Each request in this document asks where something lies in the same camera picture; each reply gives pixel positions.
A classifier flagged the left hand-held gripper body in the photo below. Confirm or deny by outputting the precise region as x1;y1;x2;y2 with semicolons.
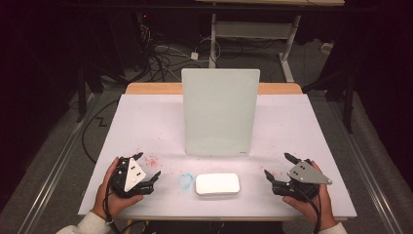
111;156;154;198

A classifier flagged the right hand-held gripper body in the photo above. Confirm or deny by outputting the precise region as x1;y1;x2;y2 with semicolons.
272;160;333;200

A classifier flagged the white rounded board eraser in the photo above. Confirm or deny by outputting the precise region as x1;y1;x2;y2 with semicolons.
195;173;241;196

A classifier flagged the person's left hand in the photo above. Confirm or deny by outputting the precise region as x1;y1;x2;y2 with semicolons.
92;157;144;221

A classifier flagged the person's right hand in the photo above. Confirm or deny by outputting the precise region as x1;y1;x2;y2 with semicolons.
282;161;339;231

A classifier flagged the white table sheet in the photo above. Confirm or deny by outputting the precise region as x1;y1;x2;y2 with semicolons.
77;94;358;219

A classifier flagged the wooden table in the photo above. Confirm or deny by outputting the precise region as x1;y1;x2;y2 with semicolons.
125;82;304;96

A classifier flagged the black stand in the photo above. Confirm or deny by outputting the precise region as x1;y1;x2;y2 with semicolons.
75;62;105;124
301;69;356;135

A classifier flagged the pale green standing whiteboard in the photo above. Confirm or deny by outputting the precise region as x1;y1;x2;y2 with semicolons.
181;68;261;157

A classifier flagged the white floor socket box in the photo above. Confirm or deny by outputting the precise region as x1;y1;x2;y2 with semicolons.
319;42;335;55

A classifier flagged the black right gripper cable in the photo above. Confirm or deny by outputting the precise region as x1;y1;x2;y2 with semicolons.
296;184;323;234

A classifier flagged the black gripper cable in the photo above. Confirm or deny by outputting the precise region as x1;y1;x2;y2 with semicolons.
296;184;323;234
102;169;123;234

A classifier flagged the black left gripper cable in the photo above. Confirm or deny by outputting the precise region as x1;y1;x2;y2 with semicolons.
102;169;123;234

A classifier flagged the black floor cable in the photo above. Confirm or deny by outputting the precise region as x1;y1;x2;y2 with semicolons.
81;98;120;166

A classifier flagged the metal floor rail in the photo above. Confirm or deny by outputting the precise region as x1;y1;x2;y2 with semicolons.
18;93;98;234
324;93;404;234

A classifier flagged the tangle of floor cables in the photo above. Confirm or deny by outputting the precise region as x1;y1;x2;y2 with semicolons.
137;23;196;83

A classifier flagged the white metal desk frame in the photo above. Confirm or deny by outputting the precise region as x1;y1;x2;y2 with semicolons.
208;13;302;83

